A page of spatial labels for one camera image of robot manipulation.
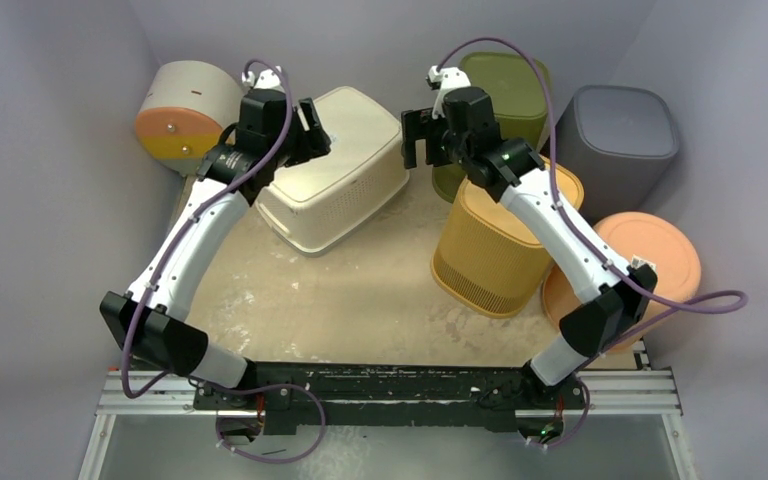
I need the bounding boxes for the white perforated basket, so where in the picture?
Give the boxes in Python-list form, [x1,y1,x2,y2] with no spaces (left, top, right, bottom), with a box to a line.
[255,86,410,256]

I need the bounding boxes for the olive green slatted bin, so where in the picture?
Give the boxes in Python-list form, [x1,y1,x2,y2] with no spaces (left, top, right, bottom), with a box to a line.
[431,52,549,203]

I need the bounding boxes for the yellow slatted bin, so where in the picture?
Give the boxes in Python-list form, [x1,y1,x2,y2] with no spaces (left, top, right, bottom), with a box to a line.
[431,178,553,318]

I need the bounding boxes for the grey slatted waste bin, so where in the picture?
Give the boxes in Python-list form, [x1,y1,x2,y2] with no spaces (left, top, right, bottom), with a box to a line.
[540,84,680,224]

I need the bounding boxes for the orange plastic bucket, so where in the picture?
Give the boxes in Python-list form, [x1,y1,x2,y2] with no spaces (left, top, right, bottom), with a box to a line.
[541,212,701,327]

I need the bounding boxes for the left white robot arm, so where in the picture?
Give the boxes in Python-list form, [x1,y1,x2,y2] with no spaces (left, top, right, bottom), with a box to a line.
[100,88,331,409]

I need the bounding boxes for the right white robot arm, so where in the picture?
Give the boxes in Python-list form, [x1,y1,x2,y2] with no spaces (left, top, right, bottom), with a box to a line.
[400,87,657,407]

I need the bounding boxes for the white cylinder orange-yellow face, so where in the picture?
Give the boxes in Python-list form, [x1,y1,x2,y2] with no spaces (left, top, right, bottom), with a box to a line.
[134,60,243,177]

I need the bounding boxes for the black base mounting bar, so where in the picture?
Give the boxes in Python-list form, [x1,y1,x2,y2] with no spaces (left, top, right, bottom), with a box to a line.
[194,361,585,436]

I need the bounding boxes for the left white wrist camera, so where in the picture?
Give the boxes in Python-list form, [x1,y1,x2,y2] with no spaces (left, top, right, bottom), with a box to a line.
[241,66,286,93]

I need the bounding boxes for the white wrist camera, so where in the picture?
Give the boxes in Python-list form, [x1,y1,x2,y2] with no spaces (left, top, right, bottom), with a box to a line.
[241,66,286,93]
[426,65,471,120]

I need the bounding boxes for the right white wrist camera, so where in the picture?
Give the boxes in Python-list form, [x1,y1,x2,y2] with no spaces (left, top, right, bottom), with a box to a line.
[426,65,471,120]

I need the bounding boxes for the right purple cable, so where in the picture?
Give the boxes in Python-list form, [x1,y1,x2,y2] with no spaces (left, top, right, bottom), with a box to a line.
[435,36,750,450]

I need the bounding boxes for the aluminium rail frame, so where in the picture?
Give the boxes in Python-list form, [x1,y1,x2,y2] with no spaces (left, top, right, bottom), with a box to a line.
[80,362,697,479]

